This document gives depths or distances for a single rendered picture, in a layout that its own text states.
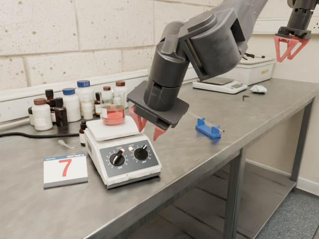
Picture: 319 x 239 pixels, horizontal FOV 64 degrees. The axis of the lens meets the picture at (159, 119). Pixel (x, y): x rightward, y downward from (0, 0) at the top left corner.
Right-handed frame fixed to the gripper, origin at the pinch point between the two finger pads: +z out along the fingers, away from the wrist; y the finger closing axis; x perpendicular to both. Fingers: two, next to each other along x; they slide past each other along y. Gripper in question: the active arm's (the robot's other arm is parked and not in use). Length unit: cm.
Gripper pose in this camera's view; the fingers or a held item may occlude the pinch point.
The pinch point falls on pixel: (148, 132)
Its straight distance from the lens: 52.9
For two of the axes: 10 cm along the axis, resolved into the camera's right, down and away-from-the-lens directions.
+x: -4.8, 5.6, -6.8
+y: -8.5, -4.9, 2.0
